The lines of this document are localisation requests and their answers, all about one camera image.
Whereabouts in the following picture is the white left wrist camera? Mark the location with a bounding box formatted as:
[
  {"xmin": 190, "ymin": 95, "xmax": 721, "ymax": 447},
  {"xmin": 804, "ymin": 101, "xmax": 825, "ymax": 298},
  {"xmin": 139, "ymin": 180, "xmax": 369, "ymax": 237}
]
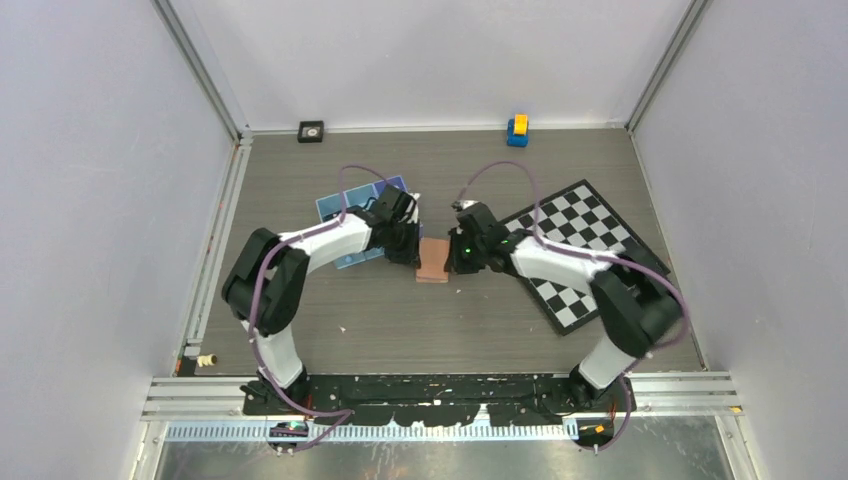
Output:
[{"xmin": 405, "ymin": 192, "xmax": 421, "ymax": 223}]

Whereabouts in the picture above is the orange leather card holder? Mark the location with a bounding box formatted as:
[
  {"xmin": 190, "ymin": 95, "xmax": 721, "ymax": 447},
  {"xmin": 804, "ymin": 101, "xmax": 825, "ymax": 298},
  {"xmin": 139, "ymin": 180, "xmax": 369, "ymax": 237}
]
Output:
[{"xmin": 415, "ymin": 237, "xmax": 450, "ymax": 284}]

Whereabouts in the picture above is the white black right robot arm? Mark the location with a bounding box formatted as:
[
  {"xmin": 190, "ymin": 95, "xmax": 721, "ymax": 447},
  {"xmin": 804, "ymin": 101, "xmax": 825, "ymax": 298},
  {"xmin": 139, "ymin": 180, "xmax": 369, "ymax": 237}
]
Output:
[{"xmin": 445, "ymin": 200, "xmax": 685, "ymax": 411}]

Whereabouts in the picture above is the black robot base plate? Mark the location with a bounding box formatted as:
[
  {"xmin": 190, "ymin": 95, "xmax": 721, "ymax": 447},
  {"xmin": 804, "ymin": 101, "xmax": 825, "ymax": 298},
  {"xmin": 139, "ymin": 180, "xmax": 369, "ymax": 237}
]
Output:
[{"xmin": 240, "ymin": 373, "xmax": 636, "ymax": 427}]

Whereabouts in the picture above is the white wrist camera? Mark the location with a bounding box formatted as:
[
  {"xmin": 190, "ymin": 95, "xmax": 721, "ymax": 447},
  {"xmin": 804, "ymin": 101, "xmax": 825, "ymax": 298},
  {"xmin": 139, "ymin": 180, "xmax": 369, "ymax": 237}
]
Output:
[
  {"xmin": 405, "ymin": 192, "xmax": 421, "ymax": 223},
  {"xmin": 451, "ymin": 199, "xmax": 477, "ymax": 212}
]

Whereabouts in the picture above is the blue purple drawer organizer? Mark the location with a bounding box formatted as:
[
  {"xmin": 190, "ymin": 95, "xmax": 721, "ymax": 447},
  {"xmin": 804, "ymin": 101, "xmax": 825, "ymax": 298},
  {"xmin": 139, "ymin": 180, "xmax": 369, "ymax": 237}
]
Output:
[{"xmin": 316, "ymin": 176, "xmax": 411, "ymax": 269}]

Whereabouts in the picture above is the black white chessboard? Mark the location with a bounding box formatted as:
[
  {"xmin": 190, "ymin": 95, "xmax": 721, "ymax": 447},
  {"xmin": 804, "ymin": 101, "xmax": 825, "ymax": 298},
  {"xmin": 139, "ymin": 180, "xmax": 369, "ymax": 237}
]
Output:
[{"xmin": 500, "ymin": 179, "xmax": 672, "ymax": 337}]

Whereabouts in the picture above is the small beige peg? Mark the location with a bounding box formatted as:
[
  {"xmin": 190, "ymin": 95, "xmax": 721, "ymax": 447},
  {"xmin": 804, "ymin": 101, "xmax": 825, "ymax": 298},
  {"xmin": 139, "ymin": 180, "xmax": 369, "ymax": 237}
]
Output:
[{"xmin": 195, "ymin": 354, "xmax": 218, "ymax": 368}]

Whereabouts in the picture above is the blue yellow toy block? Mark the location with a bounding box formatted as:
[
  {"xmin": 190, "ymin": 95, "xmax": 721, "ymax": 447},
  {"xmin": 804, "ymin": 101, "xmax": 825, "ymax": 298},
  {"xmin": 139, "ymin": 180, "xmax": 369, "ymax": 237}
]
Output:
[{"xmin": 506, "ymin": 114, "xmax": 529, "ymax": 148}]

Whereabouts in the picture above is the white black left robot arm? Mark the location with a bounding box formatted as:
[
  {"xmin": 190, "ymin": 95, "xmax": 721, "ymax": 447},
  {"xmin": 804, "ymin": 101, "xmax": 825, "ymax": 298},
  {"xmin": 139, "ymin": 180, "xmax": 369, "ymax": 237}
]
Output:
[{"xmin": 221, "ymin": 184, "xmax": 420, "ymax": 414}]

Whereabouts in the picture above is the small black square box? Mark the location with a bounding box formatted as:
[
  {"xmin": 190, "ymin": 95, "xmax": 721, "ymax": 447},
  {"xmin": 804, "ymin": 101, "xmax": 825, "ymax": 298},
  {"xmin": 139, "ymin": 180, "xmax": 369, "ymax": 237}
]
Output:
[{"xmin": 297, "ymin": 120, "xmax": 325, "ymax": 144}]

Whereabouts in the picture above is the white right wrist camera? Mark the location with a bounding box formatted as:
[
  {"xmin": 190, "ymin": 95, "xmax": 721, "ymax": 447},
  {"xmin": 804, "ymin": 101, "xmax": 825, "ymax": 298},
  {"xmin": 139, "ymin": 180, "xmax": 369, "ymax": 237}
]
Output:
[{"xmin": 451, "ymin": 199, "xmax": 477, "ymax": 212}]

